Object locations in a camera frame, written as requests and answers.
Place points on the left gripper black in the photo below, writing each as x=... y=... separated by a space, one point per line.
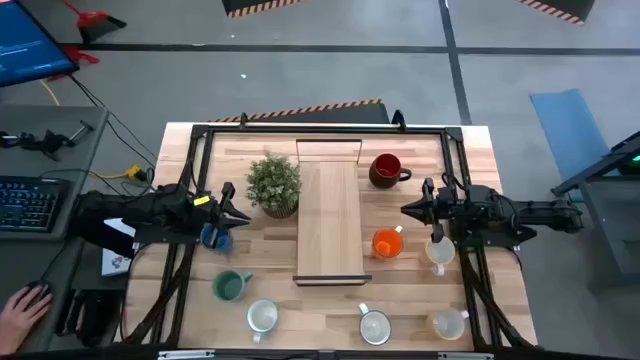
x=205 y=215

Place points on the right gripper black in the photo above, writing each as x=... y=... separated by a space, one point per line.
x=452 y=207

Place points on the yellow-rimmed leaf-pattern mug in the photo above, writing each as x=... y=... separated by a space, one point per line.
x=440 y=251

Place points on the dark mug red inside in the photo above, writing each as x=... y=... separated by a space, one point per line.
x=385 y=170

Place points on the green mug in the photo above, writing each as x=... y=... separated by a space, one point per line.
x=231 y=286

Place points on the white mug red pattern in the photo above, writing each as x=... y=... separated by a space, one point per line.
x=262 y=316

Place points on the white mug orange dots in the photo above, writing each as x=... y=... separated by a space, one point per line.
x=448 y=323

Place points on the white mug blue pattern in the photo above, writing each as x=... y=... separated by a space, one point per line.
x=375 y=327

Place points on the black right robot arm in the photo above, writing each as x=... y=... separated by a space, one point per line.
x=525 y=212

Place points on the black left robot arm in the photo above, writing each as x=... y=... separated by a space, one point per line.
x=125 y=210

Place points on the small potted green plant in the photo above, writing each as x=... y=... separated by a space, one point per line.
x=274 y=182

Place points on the wooden shelf riser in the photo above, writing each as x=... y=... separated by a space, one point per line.
x=330 y=220

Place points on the white box with logo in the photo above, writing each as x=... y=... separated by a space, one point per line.
x=117 y=262

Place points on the black bulky sleeve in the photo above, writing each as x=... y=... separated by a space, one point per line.
x=107 y=241

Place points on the black hazard-striped mat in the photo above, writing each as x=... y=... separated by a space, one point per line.
x=260 y=5
x=325 y=114
x=560 y=7

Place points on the blue floor mat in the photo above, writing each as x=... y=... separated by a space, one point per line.
x=567 y=135

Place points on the black bag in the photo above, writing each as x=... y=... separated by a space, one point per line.
x=95 y=315

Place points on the dark grey cart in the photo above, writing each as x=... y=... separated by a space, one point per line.
x=600 y=210

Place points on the black clamp tool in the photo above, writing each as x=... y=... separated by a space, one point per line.
x=50 y=142

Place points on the black backlit keyboard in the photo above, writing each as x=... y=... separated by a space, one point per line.
x=25 y=202

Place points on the black computer mouse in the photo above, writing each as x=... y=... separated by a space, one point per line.
x=39 y=286

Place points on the grey side desk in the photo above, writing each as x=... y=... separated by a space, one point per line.
x=15 y=167

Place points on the red floor stand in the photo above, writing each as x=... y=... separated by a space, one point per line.
x=75 y=54

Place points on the person's hand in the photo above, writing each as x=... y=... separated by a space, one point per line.
x=20 y=315

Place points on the computer monitor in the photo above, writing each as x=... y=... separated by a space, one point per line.
x=30 y=45

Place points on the black metal table frame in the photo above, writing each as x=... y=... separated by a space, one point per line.
x=325 y=129

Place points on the grey metal bracket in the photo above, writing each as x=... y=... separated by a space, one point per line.
x=465 y=356
x=186 y=355

